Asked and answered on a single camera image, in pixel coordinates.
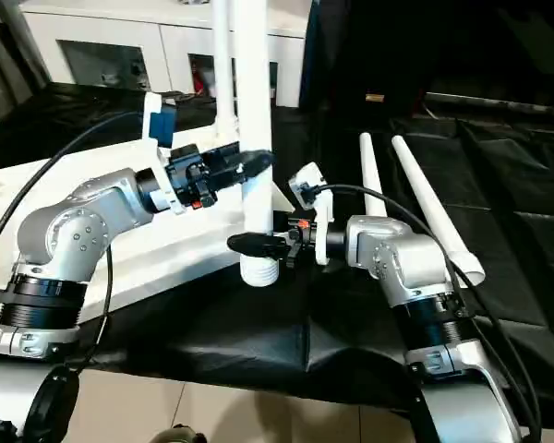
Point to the white plastic table top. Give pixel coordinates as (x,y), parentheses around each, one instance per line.
(157,249)

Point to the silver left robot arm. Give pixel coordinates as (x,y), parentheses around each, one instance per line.
(65,258)

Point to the white plastic table leg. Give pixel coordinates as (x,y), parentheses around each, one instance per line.
(223,60)
(371,175)
(434,203)
(252,129)

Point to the black work mat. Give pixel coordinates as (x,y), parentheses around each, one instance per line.
(286,332)

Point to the white sideboard with glass doors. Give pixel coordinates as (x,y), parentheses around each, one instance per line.
(157,41)

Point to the small yellow tag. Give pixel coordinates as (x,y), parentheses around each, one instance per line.
(375,97)

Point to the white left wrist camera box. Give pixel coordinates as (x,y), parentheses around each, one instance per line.
(159,138)

